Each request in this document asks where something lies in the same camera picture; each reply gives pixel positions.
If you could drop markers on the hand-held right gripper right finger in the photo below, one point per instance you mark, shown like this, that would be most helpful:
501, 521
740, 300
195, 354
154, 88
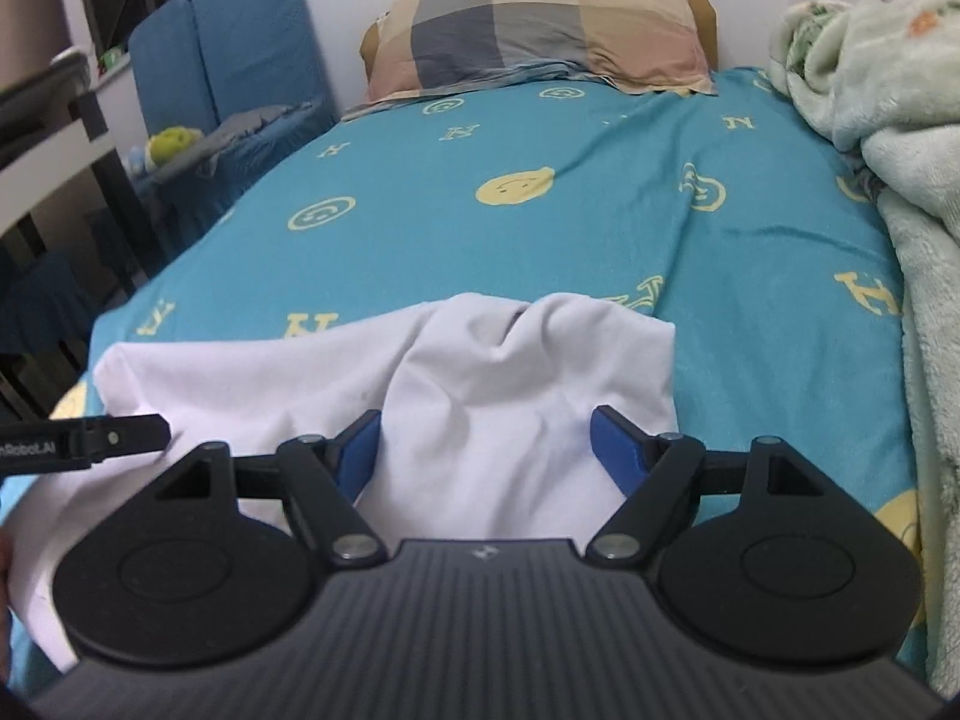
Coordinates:
615, 446

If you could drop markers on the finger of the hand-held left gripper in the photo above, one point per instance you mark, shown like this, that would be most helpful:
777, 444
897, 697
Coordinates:
131, 435

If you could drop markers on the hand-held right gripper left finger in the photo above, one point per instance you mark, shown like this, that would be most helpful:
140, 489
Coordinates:
360, 454

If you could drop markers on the white cloth garment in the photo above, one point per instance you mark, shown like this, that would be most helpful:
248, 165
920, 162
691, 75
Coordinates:
487, 390

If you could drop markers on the teal printed bed sheet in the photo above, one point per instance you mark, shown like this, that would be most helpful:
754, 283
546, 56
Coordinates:
525, 240

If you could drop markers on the desk with black legs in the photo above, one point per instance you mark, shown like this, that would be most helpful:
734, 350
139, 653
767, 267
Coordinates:
45, 157

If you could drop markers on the yellow-green plush toy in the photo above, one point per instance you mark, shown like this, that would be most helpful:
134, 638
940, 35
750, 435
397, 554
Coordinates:
172, 144

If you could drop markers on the grey cloth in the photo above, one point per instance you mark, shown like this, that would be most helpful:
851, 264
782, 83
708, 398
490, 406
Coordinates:
255, 124

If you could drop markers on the blue covered chair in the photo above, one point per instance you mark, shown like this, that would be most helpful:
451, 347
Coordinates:
262, 37
165, 67

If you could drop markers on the plaid pillow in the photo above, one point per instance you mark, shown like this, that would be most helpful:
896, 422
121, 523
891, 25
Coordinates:
540, 22

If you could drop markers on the pale green fleece blanket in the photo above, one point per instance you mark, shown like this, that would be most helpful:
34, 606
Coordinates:
900, 90

